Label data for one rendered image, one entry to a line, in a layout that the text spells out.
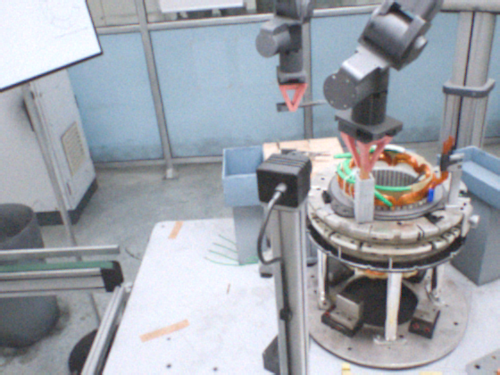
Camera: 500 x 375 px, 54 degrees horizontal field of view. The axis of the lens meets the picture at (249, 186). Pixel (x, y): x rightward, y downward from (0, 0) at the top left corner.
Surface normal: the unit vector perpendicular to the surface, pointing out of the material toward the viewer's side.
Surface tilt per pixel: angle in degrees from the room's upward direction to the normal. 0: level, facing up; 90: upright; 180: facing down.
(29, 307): 93
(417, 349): 0
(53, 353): 0
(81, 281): 90
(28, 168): 90
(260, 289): 0
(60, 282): 90
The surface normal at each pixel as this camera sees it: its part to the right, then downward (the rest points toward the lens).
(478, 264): -0.93, 0.24
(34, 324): 0.65, 0.37
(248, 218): 0.03, 0.48
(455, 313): -0.08, -0.87
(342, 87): -0.63, 0.45
